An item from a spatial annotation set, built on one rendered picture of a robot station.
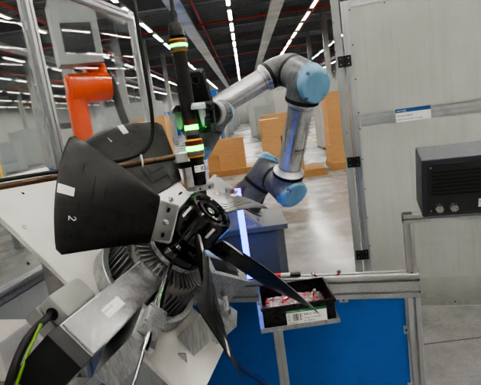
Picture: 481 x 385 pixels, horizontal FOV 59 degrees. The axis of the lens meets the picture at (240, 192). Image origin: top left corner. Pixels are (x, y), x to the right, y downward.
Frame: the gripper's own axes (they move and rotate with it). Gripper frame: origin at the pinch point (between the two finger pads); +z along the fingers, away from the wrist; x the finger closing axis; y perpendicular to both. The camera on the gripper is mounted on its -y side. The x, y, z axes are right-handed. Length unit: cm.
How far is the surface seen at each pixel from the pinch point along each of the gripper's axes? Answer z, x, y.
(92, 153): 25.3, 10.1, 7.5
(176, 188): 1.3, 4.4, 19.4
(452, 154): -34, -66, 22
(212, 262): -4.6, 0.0, 41.2
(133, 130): -5.8, 16.9, 4.1
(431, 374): -112, -69, 145
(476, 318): -169, -105, 144
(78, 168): 29.5, 10.9, 9.7
